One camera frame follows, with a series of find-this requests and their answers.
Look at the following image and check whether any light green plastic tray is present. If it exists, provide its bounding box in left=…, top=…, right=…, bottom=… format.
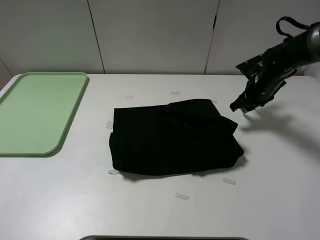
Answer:
left=0, top=72, right=89, bottom=156

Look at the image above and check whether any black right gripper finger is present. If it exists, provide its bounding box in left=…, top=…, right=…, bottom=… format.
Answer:
left=229, top=98, right=247, bottom=112
left=241, top=105, right=257, bottom=114

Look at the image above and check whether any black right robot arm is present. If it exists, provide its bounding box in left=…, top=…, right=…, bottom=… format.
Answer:
left=229, top=17, right=320, bottom=114

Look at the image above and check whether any black short sleeve shirt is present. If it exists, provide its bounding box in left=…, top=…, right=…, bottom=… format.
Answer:
left=109, top=99, right=244, bottom=176

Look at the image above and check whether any black right camera cable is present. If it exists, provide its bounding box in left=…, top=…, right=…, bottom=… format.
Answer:
left=275, top=16, right=311, bottom=38

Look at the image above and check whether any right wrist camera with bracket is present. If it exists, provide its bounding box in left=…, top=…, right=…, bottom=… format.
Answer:
left=236, top=54, right=263, bottom=80

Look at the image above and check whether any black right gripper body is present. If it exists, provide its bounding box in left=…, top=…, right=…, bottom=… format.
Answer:
left=239, top=64, right=287, bottom=107

